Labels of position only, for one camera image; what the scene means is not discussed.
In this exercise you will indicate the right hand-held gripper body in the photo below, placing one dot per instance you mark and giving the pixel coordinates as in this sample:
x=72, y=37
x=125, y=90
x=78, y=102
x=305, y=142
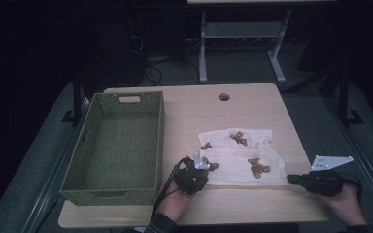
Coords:
x=323, y=181

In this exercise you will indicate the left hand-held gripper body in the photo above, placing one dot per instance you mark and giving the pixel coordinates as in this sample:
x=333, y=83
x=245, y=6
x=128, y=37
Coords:
x=187, y=179

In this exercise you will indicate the cream cloth with bear print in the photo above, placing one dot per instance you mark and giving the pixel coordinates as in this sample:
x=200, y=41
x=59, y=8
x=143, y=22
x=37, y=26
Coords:
x=239, y=161

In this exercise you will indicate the green woven basket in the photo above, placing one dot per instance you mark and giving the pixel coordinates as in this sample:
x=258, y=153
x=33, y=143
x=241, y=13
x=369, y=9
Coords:
x=126, y=145

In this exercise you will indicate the person's left hand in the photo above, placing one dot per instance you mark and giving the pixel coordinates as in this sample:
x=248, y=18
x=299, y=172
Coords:
x=175, y=204

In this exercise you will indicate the person's right hand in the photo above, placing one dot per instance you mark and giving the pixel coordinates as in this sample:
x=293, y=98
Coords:
x=346, y=204

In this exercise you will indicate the aluminium floor rail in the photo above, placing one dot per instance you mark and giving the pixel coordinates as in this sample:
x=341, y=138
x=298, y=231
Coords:
x=55, y=168
x=366, y=155

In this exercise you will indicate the black metal post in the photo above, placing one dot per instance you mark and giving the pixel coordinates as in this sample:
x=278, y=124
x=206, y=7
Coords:
x=76, y=97
x=343, y=97

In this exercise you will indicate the grey metal table frame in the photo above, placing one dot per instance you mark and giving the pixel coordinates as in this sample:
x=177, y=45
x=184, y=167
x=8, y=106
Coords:
x=243, y=29

